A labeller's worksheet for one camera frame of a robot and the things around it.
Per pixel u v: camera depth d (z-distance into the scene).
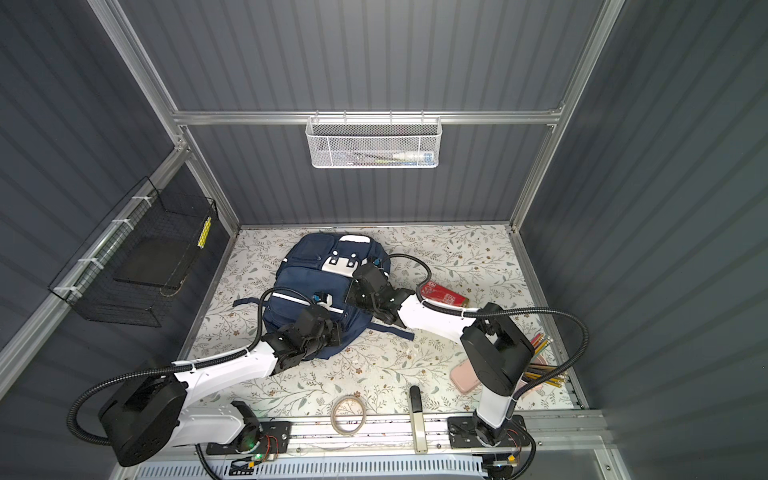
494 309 0.49
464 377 0.81
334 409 0.77
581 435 0.74
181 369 0.46
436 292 1.03
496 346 0.48
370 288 0.66
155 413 0.41
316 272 0.91
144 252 0.76
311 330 0.66
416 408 0.74
